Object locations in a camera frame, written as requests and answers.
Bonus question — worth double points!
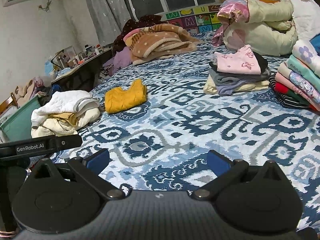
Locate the purple cloth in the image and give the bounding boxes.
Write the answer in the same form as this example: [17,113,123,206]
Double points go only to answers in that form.
[102,46,133,77]

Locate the wooden chair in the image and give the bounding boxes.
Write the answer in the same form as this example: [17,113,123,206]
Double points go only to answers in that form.
[0,92,20,117]

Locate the pale yellow folded garment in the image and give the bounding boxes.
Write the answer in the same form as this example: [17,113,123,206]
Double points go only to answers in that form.
[203,76,269,95]

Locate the clutter of small bottles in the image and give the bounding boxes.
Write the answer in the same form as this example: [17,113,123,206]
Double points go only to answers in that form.
[44,44,111,76]

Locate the pink printed pants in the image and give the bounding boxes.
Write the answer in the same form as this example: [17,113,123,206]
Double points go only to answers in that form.
[214,44,262,75]

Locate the green plastic bin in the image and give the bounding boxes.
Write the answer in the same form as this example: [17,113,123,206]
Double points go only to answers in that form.
[0,96,42,143]

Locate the sheer grey curtain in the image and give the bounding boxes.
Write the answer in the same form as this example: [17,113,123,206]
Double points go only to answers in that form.
[81,0,136,46]

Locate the dark red blanket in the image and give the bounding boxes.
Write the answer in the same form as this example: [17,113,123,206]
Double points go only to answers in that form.
[113,14,163,48]

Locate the cream padded garment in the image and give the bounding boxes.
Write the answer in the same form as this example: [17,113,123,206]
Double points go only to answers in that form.
[31,107,101,138]

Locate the black folded garment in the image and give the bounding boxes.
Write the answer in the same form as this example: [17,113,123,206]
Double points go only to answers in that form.
[208,51,272,81]

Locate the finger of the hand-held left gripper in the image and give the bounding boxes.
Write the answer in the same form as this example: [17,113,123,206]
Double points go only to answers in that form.
[49,134,83,153]

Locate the grey folded garment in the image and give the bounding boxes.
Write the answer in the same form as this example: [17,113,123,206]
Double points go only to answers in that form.
[208,67,271,91]

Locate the beige pink cloth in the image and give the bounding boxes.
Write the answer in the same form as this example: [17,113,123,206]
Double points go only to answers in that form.
[13,77,43,101]

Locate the blue patterned bed cover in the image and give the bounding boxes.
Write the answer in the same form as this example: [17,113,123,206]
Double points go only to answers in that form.
[49,29,320,230]

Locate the brown dotted blanket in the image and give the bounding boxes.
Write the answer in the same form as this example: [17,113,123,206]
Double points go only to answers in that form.
[123,23,201,66]

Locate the yellow knitted sweater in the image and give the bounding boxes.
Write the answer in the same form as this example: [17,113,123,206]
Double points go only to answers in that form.
[104,78,148,114]

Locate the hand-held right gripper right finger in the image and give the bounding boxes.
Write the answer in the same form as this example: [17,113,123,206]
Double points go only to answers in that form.
[191,149,286,201]

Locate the dark desk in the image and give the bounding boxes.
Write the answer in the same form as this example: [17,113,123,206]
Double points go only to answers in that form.
[51,47,113,91]

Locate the blue plush cloth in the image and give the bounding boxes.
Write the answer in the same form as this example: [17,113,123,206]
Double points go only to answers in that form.
[309,33,320,56]

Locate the white fleece garment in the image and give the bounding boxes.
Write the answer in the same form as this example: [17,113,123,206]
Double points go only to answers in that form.
[31,90,101,128]

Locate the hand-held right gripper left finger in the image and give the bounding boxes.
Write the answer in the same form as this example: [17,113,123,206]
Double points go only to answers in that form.
[32,148,126,201]

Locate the cream quilt with pink trim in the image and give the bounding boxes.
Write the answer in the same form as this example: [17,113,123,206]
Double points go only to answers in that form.
[211,0,320,57]

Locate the lavender folded garment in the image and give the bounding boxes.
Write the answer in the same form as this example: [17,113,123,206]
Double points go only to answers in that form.
[216,81,241,96]

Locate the row of folded colourful clothes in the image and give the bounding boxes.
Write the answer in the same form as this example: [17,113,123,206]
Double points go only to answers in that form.
[268,39,320,112]

